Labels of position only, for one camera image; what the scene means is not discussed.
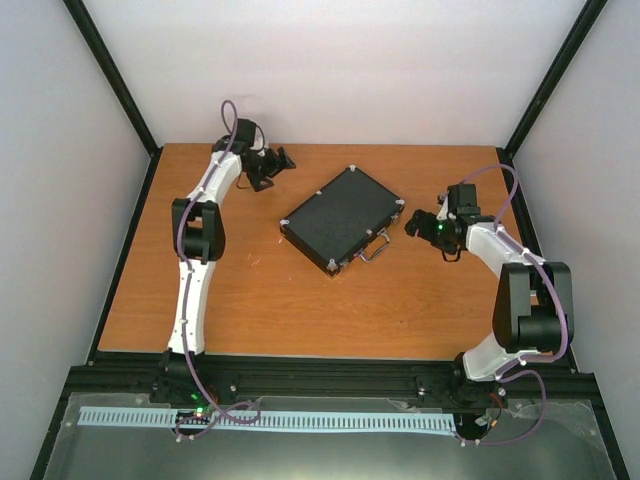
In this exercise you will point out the right black frame post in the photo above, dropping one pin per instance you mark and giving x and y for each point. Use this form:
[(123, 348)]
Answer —
[(570, 46)]

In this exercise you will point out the light blue cable duct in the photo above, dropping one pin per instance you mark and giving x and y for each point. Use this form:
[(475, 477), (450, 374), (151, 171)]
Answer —
[(269, 421)]

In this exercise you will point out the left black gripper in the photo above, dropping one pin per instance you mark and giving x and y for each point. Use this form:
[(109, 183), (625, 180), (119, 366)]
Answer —
[(276, 166)]

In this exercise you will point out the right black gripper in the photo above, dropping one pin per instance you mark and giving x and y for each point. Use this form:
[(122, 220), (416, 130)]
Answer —
[(426, 230)]

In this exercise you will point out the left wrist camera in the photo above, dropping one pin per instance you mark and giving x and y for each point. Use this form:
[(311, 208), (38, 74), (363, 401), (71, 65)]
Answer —
[(259, 145)]

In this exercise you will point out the left black frame post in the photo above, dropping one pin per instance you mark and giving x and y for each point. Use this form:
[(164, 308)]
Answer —
[(90, 33)]

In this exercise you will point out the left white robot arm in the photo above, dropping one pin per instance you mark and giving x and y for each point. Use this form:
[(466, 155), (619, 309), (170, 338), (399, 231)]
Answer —
[(199, 238)]

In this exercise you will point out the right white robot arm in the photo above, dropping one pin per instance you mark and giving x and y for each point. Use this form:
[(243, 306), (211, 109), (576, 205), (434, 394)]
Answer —
[(533, 308)]

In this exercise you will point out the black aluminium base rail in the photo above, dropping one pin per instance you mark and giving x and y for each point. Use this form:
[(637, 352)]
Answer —
[(165, 378)]

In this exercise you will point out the black frame post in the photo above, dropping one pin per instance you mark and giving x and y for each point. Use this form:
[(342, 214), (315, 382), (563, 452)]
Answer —
[(90, 33), (570, 46)]

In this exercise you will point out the black poker set case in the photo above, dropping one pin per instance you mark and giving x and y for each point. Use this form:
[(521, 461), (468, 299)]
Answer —
[(347, 218)]

